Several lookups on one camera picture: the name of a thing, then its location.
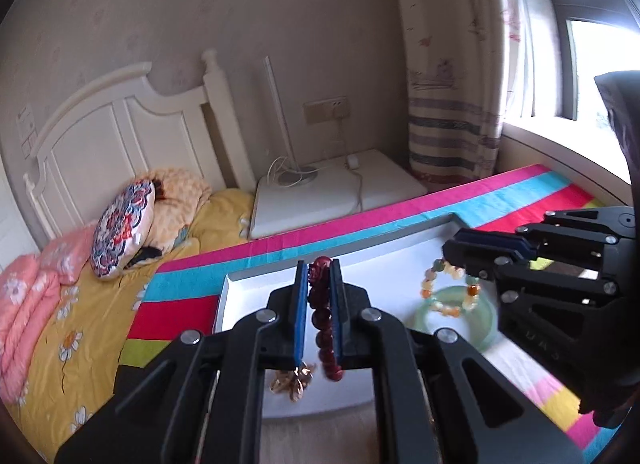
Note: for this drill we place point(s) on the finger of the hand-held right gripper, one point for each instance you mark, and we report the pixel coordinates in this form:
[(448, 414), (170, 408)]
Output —
[(575, 229), (550, 279)]

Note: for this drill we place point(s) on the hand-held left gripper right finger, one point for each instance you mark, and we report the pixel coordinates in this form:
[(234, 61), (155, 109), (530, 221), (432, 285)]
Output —
[(336, 314)]

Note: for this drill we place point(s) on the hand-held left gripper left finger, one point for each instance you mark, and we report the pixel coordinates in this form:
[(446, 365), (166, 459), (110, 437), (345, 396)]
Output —
[(300, 314)]

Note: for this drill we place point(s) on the grey shallow box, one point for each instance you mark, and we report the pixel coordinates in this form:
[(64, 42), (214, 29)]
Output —
[(390, 264)]

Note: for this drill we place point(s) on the green jade bangle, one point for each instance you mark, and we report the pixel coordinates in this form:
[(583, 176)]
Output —
[(480, 331)]

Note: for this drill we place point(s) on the striped colourful blanket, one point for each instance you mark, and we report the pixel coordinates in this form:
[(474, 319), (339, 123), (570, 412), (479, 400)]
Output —
[(350, 224)]

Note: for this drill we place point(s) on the white nightstand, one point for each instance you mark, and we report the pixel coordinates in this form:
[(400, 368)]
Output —
[(320, 204)]

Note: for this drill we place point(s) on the white desk lamp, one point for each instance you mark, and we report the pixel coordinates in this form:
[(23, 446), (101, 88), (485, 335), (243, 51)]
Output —
[(300, 177)]

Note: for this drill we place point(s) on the black cloth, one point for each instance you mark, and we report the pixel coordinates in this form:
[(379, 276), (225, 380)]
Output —
[(142, 256)]

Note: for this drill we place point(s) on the peach fleece blanket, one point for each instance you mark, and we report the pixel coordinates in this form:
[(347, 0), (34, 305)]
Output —
[(180, 194)]

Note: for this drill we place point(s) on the round patterned cushion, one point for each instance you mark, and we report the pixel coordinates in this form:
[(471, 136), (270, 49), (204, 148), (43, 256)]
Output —
[(122, 229)]

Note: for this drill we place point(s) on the yellow floral bed sheet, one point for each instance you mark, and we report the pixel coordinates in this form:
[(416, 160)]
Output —
[(100, 304)]

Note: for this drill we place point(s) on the printed striped curtain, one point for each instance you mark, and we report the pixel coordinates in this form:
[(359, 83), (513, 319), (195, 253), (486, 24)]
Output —
[(445, 69)]

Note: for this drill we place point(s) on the dark framed window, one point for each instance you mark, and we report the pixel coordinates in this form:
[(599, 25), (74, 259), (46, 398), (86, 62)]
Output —
[(555, 19)]

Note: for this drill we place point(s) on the pink pillow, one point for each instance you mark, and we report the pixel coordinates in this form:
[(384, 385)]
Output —
[(70, 249)]

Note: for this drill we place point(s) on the white wooden headboard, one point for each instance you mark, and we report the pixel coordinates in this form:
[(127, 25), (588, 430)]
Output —
[(100, 144)]

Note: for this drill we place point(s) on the pink floral quilt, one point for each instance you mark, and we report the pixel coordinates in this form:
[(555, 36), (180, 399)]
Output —
[(25, 309)]

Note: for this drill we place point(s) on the beige wall socket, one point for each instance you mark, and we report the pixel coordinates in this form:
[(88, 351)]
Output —
[(320, 110)]

